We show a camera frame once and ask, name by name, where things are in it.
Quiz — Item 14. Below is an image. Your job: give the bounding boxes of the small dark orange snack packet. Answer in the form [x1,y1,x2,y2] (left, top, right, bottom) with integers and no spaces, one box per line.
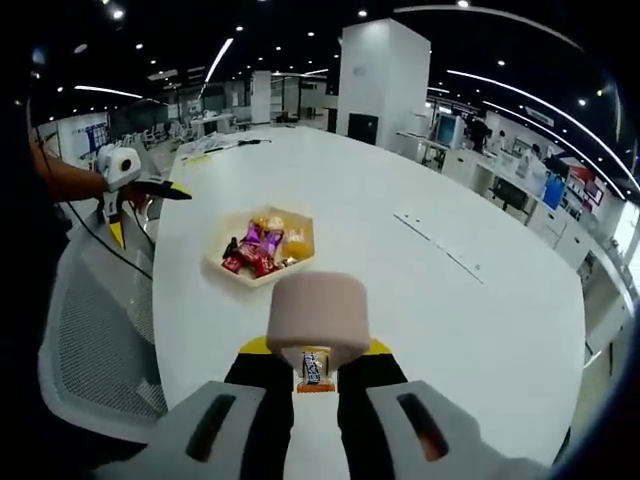
[295,349,335,395]

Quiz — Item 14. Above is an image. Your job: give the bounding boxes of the white paper sheets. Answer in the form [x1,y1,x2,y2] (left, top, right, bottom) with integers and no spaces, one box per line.
[184,137,241,154]

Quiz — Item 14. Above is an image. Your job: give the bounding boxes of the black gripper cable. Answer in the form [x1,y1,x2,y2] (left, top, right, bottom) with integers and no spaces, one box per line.
[62,199,155,280]

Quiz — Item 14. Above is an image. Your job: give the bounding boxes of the blue wall poster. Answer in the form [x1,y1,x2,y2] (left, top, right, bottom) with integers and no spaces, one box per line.
[82,122,110,157]

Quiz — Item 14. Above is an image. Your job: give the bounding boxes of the blue box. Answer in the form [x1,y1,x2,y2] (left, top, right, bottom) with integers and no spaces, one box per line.
[543,172,566,209]

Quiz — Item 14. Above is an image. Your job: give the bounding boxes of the white table cable cover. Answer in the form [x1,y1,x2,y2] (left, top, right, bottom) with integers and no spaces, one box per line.
[393,212,486,285]

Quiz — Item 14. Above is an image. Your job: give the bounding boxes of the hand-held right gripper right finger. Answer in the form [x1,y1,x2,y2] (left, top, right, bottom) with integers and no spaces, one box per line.
[335,337,551,480]

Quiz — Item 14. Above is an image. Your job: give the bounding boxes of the row of white office chairs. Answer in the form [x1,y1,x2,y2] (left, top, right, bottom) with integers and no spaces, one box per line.
[122,122,194,149]

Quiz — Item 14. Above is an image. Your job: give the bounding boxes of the white desk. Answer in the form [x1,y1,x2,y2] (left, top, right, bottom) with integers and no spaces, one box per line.
[192,113,236,136]

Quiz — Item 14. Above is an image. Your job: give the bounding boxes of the beige plastic tongs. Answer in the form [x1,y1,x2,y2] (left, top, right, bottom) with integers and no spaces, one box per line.
[266,271,371,379]

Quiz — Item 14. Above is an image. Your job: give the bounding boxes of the black office chair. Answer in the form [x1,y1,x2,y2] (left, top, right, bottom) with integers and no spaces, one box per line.
[492,177,526,211]

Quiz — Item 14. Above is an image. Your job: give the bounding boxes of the white mesh office chair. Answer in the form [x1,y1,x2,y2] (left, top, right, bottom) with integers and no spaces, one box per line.
[37,199,174,446]

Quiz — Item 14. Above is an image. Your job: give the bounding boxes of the white cabinet counter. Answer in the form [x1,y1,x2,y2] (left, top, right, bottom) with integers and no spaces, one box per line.
[397,129,626,301]

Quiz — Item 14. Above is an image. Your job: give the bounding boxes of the pile of food snacks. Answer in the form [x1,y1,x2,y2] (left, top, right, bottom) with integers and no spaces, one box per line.
[221,215,309,278]

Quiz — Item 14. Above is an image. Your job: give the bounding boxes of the black cabinet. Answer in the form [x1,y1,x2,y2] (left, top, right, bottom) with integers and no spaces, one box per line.
[348,112,379,146]

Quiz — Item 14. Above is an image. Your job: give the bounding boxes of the beige hexagonal container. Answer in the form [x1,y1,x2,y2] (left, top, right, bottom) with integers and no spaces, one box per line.
[201,203,316,292]

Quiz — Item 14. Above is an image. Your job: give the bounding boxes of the white appliance with screen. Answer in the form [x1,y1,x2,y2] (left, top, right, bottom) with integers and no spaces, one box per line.
[433,113,464,150]

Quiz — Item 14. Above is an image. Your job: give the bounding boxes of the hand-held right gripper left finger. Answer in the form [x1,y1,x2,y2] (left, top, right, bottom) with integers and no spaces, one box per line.
[97,335,296,480]

